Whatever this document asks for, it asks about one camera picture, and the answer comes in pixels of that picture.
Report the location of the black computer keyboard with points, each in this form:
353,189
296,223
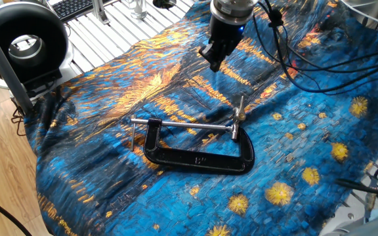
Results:
74,7

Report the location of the clear glass container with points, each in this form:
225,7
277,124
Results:
138,8

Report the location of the blue and orange painted tablecloth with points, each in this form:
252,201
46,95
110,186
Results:
110,164

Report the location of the aluminium angle bracket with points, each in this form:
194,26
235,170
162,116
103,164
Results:
99,11

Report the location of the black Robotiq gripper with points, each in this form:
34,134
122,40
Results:
225,32

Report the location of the aluminium frame post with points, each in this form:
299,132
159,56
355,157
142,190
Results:
2,62

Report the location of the black C-clamp with steel screw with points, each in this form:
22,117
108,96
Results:
195,160

